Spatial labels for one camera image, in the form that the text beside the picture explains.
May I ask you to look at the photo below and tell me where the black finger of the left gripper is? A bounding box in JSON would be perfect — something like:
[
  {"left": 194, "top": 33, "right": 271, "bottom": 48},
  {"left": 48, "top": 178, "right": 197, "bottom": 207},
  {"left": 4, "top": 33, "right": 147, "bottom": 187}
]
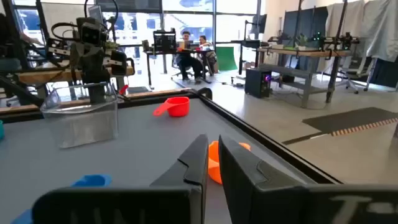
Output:
[
  {"left": 88, "top": 46, "right": 136, "bottom": 85},
  {"left": 46, "top": 39, "right": 91, "bottom": 85}
]

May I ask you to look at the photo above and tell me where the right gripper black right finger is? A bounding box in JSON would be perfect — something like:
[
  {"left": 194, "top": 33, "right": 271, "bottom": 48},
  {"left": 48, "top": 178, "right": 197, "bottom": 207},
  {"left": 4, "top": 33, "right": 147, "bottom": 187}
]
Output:
[{"left": 218, "top": 135, "right": 398, "bottom": 224}]

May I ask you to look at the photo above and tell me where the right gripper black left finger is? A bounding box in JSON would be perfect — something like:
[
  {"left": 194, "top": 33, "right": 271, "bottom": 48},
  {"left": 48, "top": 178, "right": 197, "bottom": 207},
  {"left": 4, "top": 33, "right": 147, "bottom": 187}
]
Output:
[{"left": 32, "top": 134, "right": 209, "bottom": 224}]

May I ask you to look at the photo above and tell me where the orange measuring cup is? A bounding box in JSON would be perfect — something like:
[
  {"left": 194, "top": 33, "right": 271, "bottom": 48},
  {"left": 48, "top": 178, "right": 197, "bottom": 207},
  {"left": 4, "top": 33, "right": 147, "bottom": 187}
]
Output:
[{"left": 207, "top": 140, "right": 251, "bottom": 185}]

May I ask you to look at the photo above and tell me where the red measuring cup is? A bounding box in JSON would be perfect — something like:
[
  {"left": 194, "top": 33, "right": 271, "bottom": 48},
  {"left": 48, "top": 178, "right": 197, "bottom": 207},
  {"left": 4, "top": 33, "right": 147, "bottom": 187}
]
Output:
[{"left": 152, "top": 96, "right": 190, "bottom": 118}]

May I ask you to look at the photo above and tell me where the blue measuring cup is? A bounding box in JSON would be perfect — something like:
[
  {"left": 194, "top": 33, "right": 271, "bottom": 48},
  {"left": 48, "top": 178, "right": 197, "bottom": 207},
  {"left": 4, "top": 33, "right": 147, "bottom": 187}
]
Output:
[{"left": 11, "top": 174, "right": 113, "bottom": 224}]

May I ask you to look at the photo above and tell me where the clear plastic basket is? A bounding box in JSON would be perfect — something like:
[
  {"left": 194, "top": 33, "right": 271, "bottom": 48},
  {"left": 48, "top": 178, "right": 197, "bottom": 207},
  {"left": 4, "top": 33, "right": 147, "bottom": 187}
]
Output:
[{"left": 39, "top": 82, "right": 119, "bottom": 149}]

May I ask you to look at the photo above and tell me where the wooden bench top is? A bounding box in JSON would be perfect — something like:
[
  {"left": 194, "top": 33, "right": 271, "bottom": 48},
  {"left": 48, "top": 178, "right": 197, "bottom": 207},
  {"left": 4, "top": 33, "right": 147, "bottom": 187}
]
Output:
[{"left": 18, "top": 66, "right": 135, "bottom": 85}]

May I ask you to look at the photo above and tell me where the black desk monitor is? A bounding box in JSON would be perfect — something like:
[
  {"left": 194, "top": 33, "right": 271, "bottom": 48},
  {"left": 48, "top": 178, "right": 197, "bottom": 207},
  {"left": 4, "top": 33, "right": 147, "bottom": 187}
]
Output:
[{"left": 152, "top": 28, "right": 177, "bottom": 54}]

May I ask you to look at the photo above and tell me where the black computer tower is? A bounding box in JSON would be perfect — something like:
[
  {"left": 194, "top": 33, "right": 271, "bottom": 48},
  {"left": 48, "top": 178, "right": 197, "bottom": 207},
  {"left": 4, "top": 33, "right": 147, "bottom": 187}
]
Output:
[{"left": 244, "top": 68, "right": 272, "bottom": 99}]

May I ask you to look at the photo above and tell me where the green panel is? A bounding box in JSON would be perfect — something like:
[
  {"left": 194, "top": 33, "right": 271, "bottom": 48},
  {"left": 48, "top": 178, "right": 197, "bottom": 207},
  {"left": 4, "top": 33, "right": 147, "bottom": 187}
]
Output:
[{"left": 215, "top": 46, "right": 238, "bottom": 72}]

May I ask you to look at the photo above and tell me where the black striped floor mat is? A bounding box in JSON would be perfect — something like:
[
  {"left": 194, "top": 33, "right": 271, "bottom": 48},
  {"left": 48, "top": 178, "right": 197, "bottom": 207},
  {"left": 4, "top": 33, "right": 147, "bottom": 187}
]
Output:
[{"left": 302, "top": 106, "right": 398, "bottom": 137}]

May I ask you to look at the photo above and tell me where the black metal pole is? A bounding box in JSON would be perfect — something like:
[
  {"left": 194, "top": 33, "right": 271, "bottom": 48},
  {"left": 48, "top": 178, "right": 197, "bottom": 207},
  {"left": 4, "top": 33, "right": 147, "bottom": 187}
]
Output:
[{"left": 325, "top": 0, "right": 349, "bottom": 104}]

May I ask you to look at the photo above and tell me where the wood-topped metal workbench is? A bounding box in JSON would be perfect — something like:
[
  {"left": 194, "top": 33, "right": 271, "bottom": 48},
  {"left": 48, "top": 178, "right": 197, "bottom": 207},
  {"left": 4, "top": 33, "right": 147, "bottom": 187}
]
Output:
[{"left": 257, "top": 46, "right": 351, "bottom": 108}]

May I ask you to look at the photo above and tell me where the black monitor on stand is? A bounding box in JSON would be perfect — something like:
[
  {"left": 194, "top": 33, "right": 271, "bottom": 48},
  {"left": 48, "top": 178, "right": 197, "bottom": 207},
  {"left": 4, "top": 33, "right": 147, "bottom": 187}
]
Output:
[{"left": 244, "top": 14, "right": 268, "bottom": 41}]

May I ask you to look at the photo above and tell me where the small green potted plant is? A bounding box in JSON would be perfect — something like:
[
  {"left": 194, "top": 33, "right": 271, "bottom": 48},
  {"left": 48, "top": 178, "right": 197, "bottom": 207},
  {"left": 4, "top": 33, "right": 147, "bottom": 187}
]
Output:
[{"left": 295, "top": 33, "right": 309, "bottom": 51}]

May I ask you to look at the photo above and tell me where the white office chair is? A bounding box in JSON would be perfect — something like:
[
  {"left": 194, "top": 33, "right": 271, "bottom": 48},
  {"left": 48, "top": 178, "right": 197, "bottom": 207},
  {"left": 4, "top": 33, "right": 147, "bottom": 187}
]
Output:
[{"left": 336, "top": 55, "right": 376, "bottom": 94}]

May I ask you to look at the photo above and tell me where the black partition panel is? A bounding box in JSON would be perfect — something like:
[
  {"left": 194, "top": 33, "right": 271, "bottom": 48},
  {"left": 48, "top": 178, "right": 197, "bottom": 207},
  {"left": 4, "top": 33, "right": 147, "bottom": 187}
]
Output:
[{"left": 282, "top": 6, "right": 329, "bottom": 43}]

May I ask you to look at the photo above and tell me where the black lab equipment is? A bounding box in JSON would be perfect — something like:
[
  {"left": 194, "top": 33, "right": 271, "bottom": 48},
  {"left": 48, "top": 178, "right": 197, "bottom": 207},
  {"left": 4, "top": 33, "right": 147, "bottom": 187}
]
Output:
[{"left": 310, "top": 30, "right": 361, "bottom": 50}]

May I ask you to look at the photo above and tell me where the white hanging cloth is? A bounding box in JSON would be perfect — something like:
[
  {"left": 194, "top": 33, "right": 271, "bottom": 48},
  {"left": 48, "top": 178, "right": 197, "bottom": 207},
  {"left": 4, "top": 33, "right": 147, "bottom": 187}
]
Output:
[{"left": 325, "top": 0, "right": 398, "bottom": 62}]

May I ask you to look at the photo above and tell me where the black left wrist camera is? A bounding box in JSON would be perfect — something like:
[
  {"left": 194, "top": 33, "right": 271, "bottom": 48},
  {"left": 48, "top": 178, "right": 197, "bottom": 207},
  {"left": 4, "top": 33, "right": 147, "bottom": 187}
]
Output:
[{"left": 82, "top": 26, "right": 101, "bottom": 44}]

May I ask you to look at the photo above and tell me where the black cable loop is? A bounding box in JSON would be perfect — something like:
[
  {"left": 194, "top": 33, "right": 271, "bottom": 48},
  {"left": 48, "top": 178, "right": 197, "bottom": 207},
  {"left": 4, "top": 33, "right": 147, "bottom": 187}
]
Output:
[{"left": 50, "top": 21, "right": 78, "bottom": 41}]

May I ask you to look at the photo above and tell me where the black table edge rail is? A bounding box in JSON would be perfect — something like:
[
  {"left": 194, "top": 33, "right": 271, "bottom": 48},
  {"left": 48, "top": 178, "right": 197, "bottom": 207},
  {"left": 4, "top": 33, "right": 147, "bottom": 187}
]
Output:
[{"left": 0, "top": 88, "right": 343, "bottom": 185}]

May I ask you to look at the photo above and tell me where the black corner clamp handle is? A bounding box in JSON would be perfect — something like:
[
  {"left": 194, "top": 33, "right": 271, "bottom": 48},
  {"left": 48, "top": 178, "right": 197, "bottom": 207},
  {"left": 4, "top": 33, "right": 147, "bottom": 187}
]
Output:
[{"left": 197, "top": 87, "right": 213, "bottom": 101}]

